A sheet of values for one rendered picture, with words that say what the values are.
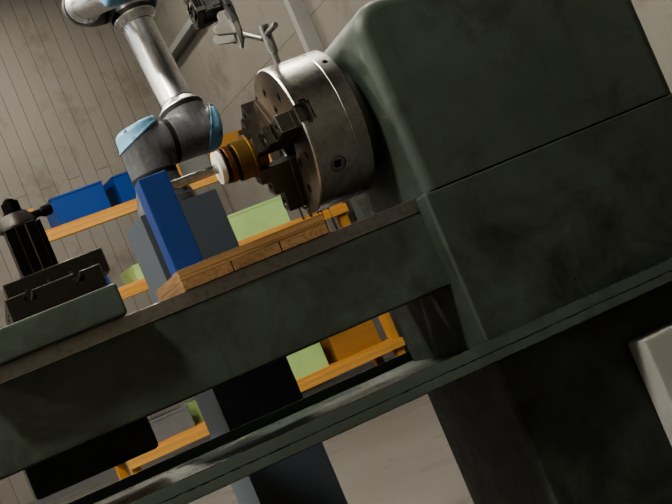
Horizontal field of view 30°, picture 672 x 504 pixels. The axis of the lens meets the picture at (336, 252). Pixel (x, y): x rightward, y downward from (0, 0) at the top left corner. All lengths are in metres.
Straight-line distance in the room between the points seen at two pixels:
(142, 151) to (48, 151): 9.19
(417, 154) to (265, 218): 7.10
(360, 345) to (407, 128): 7.29
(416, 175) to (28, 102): 10.07
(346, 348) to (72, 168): 3.83
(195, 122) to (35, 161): 9.12
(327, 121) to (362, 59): 0.14
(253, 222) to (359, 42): 7.05
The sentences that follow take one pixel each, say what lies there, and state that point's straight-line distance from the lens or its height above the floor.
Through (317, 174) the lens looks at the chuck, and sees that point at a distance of 2.48.
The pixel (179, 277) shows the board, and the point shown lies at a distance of 2.34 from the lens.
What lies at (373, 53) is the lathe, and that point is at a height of 1.15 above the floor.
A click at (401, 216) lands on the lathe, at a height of 0.84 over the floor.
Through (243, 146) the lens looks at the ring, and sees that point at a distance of 2.55.
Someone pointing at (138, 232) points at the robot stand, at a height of 1.07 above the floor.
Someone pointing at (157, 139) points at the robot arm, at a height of 1.27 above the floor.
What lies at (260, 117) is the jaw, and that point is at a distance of 2.64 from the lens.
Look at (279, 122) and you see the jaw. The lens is 2.47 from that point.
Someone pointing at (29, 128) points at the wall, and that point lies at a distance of 12.31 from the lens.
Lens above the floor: 0.76
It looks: 2 degrees up
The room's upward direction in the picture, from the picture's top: 23 degrees counter-clockwise
